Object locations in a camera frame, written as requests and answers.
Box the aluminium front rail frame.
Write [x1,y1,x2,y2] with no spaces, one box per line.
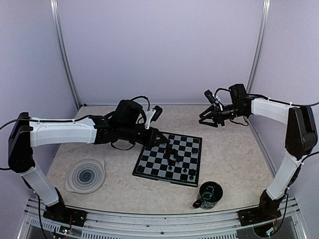
[17,196,309,239]

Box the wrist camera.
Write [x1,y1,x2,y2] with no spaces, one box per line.
[204,90,223,110]
[145,106,163,129]

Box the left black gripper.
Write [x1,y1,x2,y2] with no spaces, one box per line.
[120,123,167,148]

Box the dark green mug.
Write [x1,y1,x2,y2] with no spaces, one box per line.
[192,181,223,210]

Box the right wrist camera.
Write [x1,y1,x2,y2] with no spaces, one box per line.
[204,90,223,110]

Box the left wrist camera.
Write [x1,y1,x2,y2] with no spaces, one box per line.
[145,106,163,129]

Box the black grey chess board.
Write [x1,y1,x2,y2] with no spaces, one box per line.
[132,132,202,187]

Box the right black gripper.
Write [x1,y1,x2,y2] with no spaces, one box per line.
[198,103,246,127]

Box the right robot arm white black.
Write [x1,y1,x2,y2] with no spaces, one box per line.
[199,84,318,226]

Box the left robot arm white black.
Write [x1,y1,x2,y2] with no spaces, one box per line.
[8,99,168,223]

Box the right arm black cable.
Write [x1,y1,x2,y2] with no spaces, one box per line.
[291,101,319,108]

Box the clear collapsible silicone bowl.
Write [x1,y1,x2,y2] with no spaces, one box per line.
[65,158,106,195]

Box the right aluminium corner post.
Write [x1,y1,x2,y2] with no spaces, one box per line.
[246,0,271,93]

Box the left aluminium corner post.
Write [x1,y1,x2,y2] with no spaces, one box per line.
[50,0,81,110]

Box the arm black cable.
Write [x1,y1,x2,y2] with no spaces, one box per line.
[0,119,20,171]
[291,101,319,108]

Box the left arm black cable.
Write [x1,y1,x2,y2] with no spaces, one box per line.
[0,119,20,171]

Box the black chess piece pile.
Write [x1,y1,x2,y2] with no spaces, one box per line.
[164,146,182,170]

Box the aluminium corner post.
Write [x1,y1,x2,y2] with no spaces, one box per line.
[50,0,81,110]
[246,0,271,93]

